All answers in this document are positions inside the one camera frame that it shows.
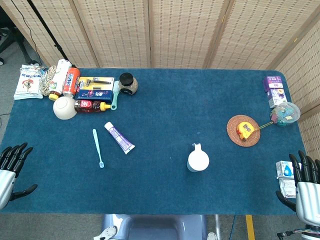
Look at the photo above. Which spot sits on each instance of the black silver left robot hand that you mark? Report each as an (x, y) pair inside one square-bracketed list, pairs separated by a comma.
[(6, 180)]

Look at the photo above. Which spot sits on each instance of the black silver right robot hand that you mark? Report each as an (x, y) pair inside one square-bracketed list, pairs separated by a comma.
[(308, 200)]

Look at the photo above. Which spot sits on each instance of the light blue toothbrush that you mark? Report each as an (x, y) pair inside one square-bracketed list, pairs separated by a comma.
[(97, 145)]

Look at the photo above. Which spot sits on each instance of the white purple toothpaste tube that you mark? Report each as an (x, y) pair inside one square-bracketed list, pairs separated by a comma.
[(118, 137)]

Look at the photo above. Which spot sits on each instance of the white paper packet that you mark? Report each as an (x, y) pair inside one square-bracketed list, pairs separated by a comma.
[(287, 186)]

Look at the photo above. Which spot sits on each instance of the white and blue mask box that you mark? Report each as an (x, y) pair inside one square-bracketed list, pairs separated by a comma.
[(285, 170)]

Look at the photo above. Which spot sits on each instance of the clear tub of coloured clips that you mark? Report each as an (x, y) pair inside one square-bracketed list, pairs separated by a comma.
[(287, 112)]

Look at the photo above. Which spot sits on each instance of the white ceramic bowl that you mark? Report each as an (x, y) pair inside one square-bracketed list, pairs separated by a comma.
[(64, 107)]

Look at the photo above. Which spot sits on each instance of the yellow tape measure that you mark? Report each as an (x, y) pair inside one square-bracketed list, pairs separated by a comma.
[(243, 130)]

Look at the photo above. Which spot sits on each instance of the white printed food bag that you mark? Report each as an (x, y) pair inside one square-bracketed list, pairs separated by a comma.
[(27, 85)]

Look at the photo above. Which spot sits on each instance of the round woven brown coaster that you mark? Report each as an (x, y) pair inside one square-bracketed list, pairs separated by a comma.
[(232, 130)]

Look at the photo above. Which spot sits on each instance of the white and purple box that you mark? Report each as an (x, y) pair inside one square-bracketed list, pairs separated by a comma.
[(276, 97)]

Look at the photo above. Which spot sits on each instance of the dark red bottle yellow cap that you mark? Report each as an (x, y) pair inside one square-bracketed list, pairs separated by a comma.
[(87, 106)]

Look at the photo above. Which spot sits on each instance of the white bottle with yellow cap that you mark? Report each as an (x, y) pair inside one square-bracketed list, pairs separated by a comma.
[(58, 77)]

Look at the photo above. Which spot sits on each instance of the orange drink can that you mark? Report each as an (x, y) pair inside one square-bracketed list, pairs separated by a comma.
[(71, 82)]

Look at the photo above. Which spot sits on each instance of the dark blue long box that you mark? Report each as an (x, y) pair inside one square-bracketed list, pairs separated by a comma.
[(95, 94)]

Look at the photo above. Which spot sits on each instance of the razor in yellow card pack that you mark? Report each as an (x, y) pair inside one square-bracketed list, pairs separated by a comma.
[(97, 82)]

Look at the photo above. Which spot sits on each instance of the mint green brush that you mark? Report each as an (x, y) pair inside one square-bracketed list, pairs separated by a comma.
[(115, 97)]

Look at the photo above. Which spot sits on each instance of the black stand pole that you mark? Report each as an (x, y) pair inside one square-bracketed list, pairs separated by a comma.
[(56, 46)]

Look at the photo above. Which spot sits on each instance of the blue-grey robot torso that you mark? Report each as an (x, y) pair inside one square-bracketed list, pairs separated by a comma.
[(155, 227)]

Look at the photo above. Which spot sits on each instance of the glass jar with black lid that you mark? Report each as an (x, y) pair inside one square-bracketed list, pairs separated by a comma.
[(126, 80)]

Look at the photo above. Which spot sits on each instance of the dark office chair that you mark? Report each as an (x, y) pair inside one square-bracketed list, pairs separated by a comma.
[(7, 22)]

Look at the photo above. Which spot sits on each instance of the blue felt table cloth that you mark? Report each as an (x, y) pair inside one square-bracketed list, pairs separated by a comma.
[(162, 105)]

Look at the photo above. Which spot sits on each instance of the bamboo folding screen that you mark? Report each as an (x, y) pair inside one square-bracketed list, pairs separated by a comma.
[(175, 32)]

